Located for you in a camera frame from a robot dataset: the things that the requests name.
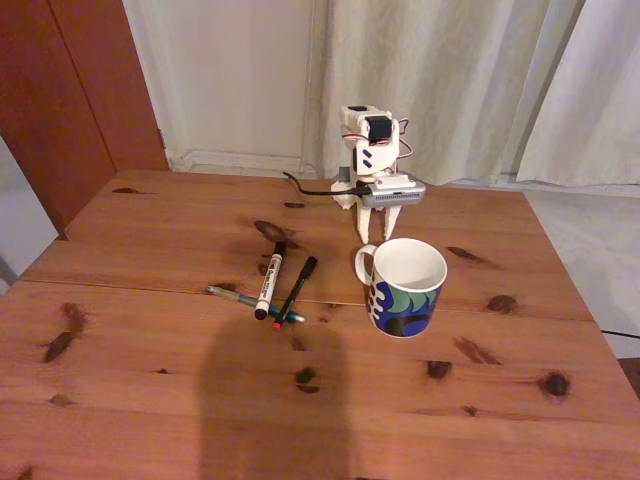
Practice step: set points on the silver grey camera box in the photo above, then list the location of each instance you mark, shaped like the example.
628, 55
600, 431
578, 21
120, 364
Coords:
395, 197

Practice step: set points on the grey table clamp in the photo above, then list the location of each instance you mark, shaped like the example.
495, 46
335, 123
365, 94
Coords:
344, 175

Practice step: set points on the white marker black cap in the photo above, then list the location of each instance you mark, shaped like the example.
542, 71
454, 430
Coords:
269, 285

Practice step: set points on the black pen red end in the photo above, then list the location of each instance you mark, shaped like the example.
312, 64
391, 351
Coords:
295, 295

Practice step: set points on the white fabric curtain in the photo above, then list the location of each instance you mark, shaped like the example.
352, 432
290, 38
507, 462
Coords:
440, 90
590, 100

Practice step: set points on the white mug blue green pattern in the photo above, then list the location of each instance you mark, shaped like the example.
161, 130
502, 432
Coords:
405, 310

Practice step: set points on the brown wooden door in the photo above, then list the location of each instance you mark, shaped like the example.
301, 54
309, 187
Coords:
60, 100

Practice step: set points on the green transparent pen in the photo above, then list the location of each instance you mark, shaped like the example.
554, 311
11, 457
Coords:
235, 296

